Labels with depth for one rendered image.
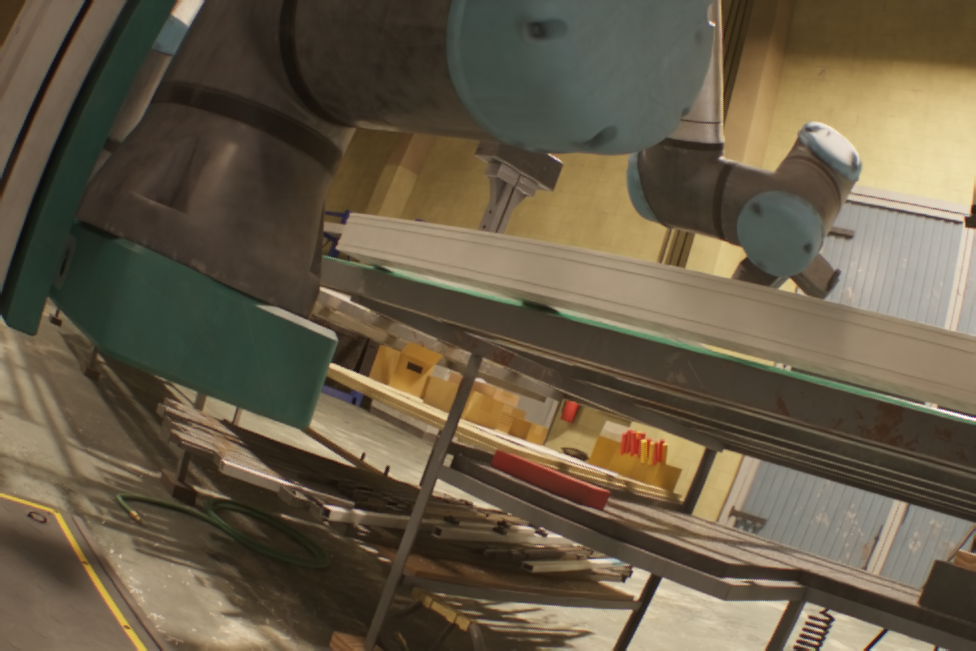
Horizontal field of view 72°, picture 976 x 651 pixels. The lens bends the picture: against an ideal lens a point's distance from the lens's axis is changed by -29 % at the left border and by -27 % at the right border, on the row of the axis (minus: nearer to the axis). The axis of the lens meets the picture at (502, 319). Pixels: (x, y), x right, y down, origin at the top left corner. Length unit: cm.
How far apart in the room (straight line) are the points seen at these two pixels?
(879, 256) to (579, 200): 450
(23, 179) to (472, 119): 32
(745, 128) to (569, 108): 912
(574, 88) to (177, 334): 23
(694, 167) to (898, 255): 749
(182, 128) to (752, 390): 73
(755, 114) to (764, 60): 78
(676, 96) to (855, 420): 58
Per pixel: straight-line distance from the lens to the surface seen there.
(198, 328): 45
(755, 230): 86
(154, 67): 95
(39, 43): 57
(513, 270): 123
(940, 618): 161
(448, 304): 140
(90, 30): 58
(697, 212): 90
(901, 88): 939
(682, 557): 145
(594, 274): 113
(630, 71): 39
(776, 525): 815
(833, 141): 97
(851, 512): 783
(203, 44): 51
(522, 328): 127
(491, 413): 272
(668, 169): 90
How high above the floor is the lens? 72
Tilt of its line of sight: 5 degrees up
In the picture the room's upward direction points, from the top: 21 degrees clockwise
